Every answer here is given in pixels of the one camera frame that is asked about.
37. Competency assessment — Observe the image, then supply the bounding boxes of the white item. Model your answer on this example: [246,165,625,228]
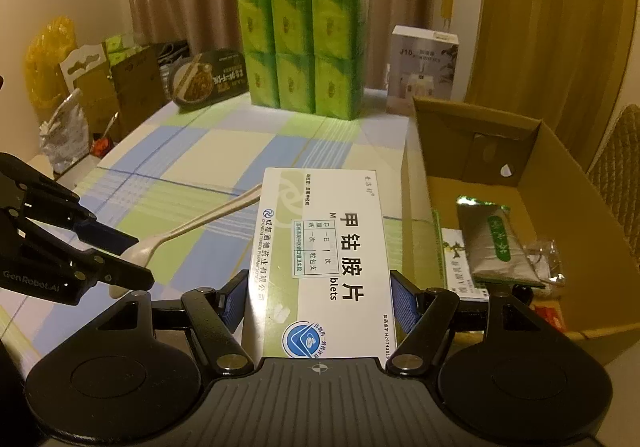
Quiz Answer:
[524,240,566,287]

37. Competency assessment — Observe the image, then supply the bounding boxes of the white humidifier box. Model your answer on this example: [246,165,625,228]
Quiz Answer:
[387,25,459,115]

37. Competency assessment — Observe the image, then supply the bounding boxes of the white blue ointment box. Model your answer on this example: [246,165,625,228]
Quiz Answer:
[442,228,489,302]

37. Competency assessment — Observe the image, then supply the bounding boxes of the white green tablets box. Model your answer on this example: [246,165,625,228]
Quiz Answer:
[242,168,397,363]

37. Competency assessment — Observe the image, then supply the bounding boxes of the yellow plastic bag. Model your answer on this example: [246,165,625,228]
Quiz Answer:
[23,16,78,124]

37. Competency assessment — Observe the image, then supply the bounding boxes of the large cardboard box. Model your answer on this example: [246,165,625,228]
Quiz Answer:
[411,98,639,365]

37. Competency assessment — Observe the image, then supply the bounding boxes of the red handled tool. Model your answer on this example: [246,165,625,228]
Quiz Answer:
[90,111,119,159]

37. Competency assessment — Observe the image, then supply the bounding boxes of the white cardboard hanger card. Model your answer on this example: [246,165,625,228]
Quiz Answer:
[60,44,107,93]

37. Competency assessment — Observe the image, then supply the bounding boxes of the white plastic spoon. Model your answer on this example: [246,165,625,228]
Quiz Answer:
[120,184,262,267]

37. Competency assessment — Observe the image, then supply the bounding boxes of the dark oval food tray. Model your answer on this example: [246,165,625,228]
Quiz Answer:
[168,48,248,110]

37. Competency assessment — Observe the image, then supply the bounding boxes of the red candy wrapper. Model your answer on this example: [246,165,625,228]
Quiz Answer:
[532,304,566,332]

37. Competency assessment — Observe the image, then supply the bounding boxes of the silver green foil pouch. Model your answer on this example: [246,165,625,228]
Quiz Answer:
[457,196,544,288]

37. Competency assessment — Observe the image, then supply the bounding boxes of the brown cardboard boxes stack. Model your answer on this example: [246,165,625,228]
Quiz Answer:
[75,40,190,142]

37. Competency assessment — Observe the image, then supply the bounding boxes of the silver foil bag at edge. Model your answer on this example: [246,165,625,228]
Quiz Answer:
[39,89,90,174]

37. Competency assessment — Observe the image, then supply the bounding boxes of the green white medicine box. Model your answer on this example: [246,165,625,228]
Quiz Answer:
[431,209,446,277]

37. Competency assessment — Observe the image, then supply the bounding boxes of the small green boxes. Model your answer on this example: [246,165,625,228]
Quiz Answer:
[103,32,143,67]

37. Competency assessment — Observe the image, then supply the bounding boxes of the green tissue multipack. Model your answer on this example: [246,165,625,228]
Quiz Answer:
[238,0,369,120]

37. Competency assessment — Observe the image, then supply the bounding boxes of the wooden door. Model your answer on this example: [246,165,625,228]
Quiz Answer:
[465,0,637,168]

